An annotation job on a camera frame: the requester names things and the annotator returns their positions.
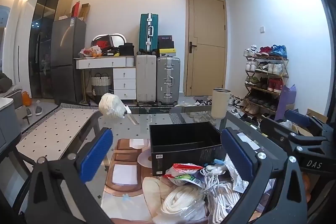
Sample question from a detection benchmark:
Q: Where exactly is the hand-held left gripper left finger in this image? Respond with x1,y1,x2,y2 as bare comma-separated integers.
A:
25,127,114,224

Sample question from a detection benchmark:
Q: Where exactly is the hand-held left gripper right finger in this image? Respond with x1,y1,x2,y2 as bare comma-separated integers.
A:
220,127,311,224

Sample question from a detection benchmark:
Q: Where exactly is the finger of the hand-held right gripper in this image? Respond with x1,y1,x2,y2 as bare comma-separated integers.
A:
284,109,328,136
260,117,327,156

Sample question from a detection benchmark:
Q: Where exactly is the white and blue plush toy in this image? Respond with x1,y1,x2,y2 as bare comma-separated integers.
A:
205,158,227,171

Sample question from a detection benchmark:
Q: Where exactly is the bagged white cable bundle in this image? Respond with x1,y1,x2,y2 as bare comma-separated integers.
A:
202,165,243,224

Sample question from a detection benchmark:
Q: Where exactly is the red-edged clear zip bag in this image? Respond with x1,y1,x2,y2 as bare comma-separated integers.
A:
163,163,204,179

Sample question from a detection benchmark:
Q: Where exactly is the green and white sachet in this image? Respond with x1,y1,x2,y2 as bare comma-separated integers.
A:
171,173,208,188

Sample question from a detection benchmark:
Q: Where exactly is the black cardboard box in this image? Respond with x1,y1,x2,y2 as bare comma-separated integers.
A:
149,122,227,177

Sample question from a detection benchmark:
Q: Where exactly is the bagged white rope bundle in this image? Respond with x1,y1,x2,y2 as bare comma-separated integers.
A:
160,185,207,224

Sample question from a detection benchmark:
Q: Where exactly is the crumpled white plastic bag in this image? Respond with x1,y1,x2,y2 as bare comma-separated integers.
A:
279,119,293,130

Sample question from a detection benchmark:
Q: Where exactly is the purple bag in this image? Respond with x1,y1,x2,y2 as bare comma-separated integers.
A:
274,84,297,121

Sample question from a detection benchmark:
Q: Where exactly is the open cardboard box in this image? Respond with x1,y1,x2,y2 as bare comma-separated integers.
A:
289,109,328,137

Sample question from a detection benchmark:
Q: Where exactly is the white printed packet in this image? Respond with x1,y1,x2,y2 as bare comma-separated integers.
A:
224,154,250,193

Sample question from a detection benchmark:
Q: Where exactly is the white paper slip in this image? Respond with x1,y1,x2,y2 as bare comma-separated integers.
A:
130,138,145,149

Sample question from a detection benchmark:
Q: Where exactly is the white bundled plastic bag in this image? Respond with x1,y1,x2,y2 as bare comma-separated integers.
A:
98,93,125,118

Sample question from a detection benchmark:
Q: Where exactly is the white dotted rug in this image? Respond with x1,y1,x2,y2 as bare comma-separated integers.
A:
15,103,168,161

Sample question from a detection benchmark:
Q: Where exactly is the cream cylindrical container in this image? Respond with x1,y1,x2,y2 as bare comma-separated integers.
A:
211,88,232,119

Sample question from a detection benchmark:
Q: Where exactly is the pile of shoes on floor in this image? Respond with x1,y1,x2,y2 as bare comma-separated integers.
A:
175,97,260,128

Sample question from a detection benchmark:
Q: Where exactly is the shoe rack with shoes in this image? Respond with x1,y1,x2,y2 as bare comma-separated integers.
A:
243,44,288,115

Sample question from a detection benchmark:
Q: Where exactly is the woven basket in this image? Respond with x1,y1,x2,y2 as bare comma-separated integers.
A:
90,73,111,97

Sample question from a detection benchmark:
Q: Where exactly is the white desk with drawers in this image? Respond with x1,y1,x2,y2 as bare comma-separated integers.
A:
74,55,137,102

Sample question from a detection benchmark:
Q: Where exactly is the white suitcase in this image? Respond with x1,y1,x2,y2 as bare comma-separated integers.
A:
135,54,158,104

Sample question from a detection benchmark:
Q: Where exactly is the orange bag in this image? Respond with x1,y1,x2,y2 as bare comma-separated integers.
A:
21,91,32,106

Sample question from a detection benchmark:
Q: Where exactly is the silver suitcase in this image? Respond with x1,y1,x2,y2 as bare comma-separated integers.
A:
156,56,181,106

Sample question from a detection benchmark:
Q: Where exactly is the bag of fruit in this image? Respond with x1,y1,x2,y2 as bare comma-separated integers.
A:
80,46,103,59

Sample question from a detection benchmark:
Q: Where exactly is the grey refrigerator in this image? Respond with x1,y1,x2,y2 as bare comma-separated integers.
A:
50,17,87,105

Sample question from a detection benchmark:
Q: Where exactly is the black bag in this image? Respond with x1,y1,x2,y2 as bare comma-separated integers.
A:
118,42,135,56

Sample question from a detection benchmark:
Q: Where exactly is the red and black box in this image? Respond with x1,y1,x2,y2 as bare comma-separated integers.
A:
91,34,114,50

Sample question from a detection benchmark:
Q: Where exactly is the tan wooden door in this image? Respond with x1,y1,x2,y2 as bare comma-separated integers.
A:
185,0,228,97

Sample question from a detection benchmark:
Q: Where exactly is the yellow and black box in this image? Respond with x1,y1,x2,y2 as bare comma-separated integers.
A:
157,48,176,58

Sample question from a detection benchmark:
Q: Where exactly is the black glass cabinet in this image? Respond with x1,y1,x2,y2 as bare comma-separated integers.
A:
28,0,75,100

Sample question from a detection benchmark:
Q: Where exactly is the teal suitcase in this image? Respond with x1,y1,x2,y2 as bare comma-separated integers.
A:
138,13,159,55

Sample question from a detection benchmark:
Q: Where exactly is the black flat box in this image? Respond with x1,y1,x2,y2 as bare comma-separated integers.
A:
158,35,175,50

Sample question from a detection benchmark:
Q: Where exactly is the tall cardboard carton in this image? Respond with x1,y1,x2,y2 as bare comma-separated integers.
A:
79,3,91,22

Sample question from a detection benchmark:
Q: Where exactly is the red carton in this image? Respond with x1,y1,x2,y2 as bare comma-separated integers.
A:
72,1,81,18

